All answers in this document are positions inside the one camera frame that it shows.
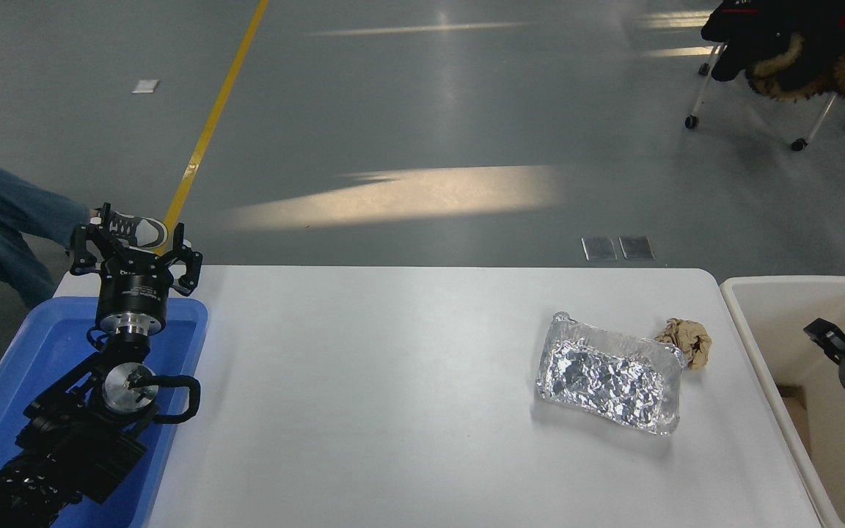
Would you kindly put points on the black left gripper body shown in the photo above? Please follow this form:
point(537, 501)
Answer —
point(133, 290)

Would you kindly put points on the foil plate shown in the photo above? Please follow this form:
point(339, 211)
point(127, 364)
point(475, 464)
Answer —
point(606, 378)

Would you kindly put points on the silver floor plate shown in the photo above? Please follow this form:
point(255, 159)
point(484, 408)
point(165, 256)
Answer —
point(637, 248)
point(599, 248)

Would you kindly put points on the person's shoe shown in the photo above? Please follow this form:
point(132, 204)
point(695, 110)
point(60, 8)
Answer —
point(140, 231)

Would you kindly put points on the large pale plastic bin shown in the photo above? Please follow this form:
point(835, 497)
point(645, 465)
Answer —
point(826, 469)

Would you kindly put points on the person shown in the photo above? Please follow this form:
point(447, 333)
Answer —
point(4, 209)

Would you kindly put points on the crumpled tan paper ball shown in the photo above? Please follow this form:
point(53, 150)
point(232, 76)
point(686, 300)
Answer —
point(690, 341)

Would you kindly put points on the blue plastic tray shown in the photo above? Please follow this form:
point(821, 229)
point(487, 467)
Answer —
point(19, 367)

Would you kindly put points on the black fur-trimmed jacket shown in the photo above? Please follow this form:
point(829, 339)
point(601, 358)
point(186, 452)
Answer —
point(796, 44)

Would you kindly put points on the wheeled chair frame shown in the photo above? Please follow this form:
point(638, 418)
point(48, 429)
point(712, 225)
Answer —
point(697, 88)

